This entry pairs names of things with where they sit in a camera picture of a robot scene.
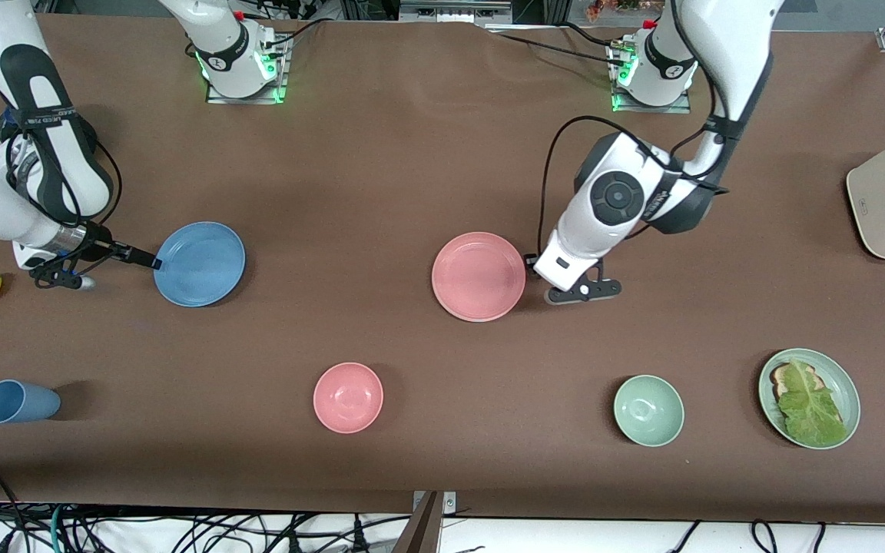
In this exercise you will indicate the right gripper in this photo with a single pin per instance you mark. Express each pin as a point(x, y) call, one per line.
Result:
point(99, 243)

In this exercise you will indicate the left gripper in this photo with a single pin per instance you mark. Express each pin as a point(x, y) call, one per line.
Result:
point(529, 260)

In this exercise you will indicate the pink plate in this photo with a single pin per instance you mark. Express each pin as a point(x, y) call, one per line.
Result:
point(478, 276)

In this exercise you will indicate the blue plate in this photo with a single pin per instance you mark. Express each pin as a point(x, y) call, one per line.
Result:
point(204, 264)

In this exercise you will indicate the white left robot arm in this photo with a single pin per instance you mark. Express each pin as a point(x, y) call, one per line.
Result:
point(727, 46)

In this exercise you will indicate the brown table cloth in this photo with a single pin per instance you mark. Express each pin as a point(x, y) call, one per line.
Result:
point(412, 153)

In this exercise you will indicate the glass lid blue knob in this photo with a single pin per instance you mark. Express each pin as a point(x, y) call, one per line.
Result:
point(7, 123)

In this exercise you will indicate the blue cup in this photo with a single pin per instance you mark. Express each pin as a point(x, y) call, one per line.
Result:
point(20, 402)

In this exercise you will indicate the mint green bowl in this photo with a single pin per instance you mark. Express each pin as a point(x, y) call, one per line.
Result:
point(648, 411)

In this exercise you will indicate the pink bowl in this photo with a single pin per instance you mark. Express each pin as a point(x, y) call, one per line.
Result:
point(348, 398)

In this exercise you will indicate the colourful toy food pile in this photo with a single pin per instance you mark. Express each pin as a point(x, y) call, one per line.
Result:
point(604, 8)

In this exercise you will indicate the toasted bread slice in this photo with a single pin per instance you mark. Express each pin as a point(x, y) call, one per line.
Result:
point(780, 378)

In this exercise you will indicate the green lettuce leaf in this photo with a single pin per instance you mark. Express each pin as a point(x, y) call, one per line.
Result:
point(813, 415)

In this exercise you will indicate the mint green plate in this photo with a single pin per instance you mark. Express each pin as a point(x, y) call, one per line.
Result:
point(836, 376)

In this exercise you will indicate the metal table bracket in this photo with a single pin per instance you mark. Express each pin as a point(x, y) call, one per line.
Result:
point(450, 503)

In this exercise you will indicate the grey metal frame bar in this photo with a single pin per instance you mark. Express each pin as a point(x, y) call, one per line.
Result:
point(454, 9)

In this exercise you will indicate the dark slanted post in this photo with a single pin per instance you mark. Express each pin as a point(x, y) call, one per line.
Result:
point(421, 531)

